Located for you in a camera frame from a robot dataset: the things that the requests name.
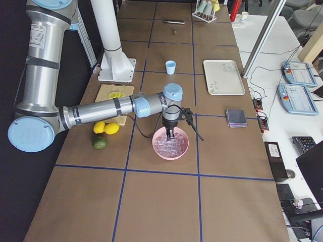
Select yellow cup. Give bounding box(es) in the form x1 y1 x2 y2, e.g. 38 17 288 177
212 0 220 12

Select mint green cup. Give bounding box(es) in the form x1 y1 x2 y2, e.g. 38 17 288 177
196 0 207 13

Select lemon near board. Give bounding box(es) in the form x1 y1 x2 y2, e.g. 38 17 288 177
103 123 120 135

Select cream bear tray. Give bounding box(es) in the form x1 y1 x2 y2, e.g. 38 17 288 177
203 60 245 96

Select bamboo cutting board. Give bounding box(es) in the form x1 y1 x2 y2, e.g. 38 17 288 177
95 84 134 126

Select red cylinder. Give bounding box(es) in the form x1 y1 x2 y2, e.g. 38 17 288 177
230 0 242 22

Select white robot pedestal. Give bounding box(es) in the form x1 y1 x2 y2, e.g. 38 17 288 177
91 0 136 83

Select black computer mouse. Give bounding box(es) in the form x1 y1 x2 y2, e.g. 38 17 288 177
286 169 296 179

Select near teach pendant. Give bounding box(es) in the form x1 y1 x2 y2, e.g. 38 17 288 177
278 84 318 115

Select pile of ice cubes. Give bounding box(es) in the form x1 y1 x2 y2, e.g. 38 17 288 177
152 131 187 158

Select black keyboard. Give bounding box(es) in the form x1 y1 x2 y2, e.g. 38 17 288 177
292 136 316 154

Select pink bowl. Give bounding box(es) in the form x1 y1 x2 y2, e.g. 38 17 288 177
152 127 189 160

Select teach pendant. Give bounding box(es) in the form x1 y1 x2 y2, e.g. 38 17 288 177
278 84 318 115
282 60 317 88

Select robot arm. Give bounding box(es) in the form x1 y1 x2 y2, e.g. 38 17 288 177
8 1 183 152

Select green avocado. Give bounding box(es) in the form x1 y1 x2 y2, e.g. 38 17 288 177
91 136 108 150

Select steel muddler black tip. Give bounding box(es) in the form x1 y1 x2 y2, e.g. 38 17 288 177
163 20 185 25

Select aluminium frame post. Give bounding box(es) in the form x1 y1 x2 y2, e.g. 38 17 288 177
242 0 286 78

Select lemon slices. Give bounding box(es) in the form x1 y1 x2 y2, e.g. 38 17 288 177
108 91 124 99

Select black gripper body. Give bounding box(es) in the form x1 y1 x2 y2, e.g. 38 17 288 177
163 117 178 130

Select light blue cup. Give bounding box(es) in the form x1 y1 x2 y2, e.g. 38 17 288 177
165 60 176 75

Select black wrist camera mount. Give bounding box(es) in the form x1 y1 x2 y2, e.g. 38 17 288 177
182 108 204 141

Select white wire cup rack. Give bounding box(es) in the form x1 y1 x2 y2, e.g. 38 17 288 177
192 1 217 23

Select far teach pendant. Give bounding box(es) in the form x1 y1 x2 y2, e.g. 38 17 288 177
282 60 317 88

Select grey white cup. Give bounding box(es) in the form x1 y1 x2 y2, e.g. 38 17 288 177
203 2 212 16

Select grey folded cloth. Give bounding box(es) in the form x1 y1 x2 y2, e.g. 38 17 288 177
226 109 247 128

